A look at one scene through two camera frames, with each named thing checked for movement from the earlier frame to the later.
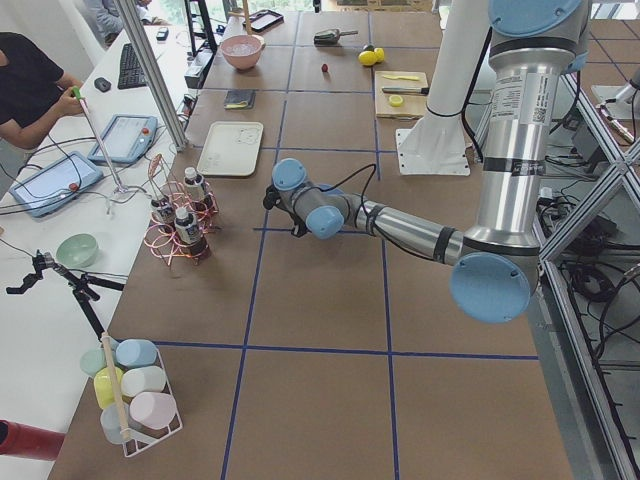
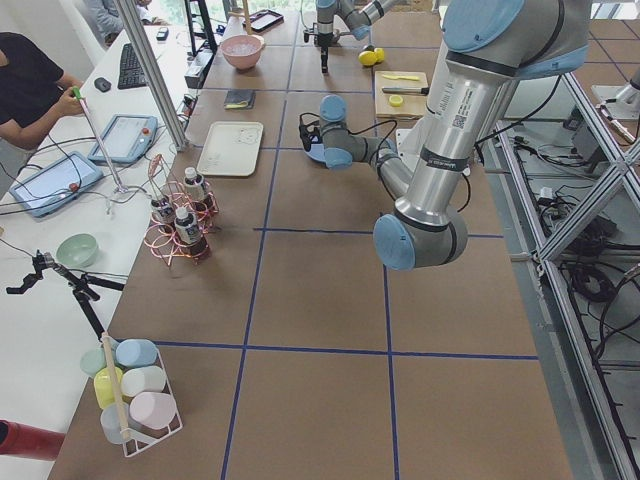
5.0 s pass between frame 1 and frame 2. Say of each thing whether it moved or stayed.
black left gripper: moved
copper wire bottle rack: stayed
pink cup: stayed
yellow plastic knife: stayed
